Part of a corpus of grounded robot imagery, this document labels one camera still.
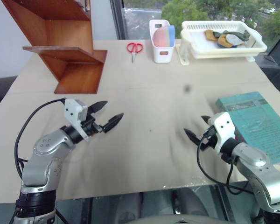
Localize teal covered book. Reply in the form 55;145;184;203
215;91;280;165

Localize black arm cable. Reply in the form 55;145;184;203
14;98;67;180
196;133;255;195

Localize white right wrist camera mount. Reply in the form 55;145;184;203
207;112;237;153

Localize olive green cloth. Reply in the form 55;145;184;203
213;29;251;41

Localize dark grey couch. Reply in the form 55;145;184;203
0;75;19;114

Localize wooden zigzag shelf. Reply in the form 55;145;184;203
1;0;108;95

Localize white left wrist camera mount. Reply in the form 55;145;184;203
63;98;91;142

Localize tan cloth glove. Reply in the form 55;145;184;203
204;29;217;42

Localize dark window frame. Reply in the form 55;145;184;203
109;0;128;41

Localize blue sponge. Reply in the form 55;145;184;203
168;25;176;45

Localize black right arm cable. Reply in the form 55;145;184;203
196;133;255;195

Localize red handled scissors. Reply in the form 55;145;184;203
126;42;144;64

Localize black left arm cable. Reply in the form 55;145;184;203
14;98;67;180

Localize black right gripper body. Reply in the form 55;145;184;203
199;126;219;150

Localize white plastic dish rack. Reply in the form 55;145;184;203
175;20;268;65

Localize white plastic storage bin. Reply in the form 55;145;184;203
149;19;176;64

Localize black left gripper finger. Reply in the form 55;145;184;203
87;100;108;116
102;112;125;134

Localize pink sponge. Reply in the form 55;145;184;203
153;26;171;48

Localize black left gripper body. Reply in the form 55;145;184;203
80;116;107;137

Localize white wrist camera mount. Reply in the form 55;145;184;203
63;98;91;142
207;112;237;153

